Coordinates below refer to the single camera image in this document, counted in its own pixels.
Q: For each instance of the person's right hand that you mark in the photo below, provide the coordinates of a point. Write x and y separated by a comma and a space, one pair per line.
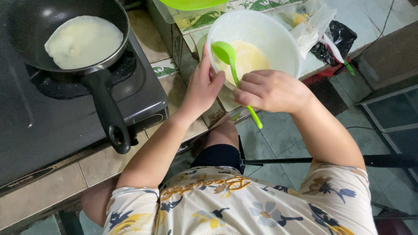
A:
274, 91

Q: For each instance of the person's left hand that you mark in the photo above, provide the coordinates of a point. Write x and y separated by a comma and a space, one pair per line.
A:
200, 88

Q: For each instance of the person's right fingers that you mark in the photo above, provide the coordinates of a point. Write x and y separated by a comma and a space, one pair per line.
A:
249, 87

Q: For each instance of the green plastic ladle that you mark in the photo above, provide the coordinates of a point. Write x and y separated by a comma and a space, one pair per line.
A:
230, 62

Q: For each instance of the white plastic mixing bowl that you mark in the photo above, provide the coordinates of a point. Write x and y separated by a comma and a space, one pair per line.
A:
261, 36

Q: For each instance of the yellow batter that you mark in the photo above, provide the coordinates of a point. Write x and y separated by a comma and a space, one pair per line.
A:
249, 58

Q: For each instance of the red plastic bag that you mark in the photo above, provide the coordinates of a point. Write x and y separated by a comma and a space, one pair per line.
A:
323, 73

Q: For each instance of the black shorts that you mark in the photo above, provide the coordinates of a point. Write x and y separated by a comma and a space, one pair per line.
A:
218, 156

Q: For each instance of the clear plastic bag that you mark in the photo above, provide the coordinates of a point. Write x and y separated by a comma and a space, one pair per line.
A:
310, 22

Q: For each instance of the black plastic bag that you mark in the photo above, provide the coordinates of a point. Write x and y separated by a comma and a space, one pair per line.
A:
339, 39

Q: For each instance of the green plastic lid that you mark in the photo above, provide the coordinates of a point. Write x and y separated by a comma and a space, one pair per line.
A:
191, 3

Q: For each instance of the black tripod leg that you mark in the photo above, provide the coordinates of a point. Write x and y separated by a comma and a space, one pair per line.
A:
326, 160

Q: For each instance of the floral white shirt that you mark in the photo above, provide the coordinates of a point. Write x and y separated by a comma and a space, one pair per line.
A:
241, 205

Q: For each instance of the pale thin crepe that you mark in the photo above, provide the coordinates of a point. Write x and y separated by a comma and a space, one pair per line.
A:
83, 42

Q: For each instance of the black gas stove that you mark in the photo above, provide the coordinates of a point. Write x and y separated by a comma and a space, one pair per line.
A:
49, 124

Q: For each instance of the black frying pan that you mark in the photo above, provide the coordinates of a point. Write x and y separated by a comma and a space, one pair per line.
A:
32, 36

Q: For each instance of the glass cabinet with metal frame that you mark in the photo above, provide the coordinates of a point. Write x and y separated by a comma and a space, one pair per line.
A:
392, 114

